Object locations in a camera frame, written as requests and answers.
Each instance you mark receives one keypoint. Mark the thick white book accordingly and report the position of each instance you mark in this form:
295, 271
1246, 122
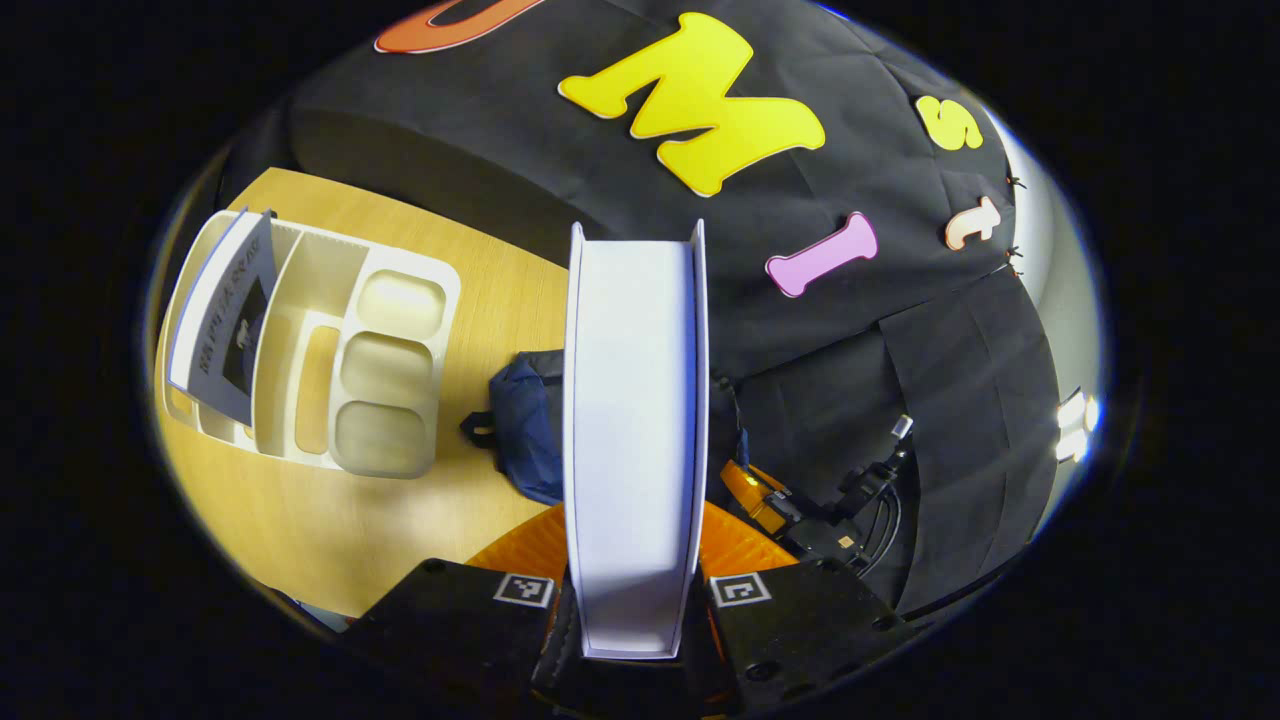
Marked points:
635, 430

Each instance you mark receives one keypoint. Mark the white plastic bookshelf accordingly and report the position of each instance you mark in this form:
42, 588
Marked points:
390, 380

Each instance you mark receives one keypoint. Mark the grey cover book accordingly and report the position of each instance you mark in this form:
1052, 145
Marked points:
225, 330

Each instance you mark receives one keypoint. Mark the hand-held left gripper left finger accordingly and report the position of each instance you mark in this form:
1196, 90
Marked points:
450, 620

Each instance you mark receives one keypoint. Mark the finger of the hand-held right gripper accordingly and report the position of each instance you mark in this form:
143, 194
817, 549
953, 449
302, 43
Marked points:
758, 495

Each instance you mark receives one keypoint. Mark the blue schoolbag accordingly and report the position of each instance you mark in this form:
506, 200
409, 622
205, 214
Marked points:
530, 430

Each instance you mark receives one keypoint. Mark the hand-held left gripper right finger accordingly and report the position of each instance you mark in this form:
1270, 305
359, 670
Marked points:
800, 630

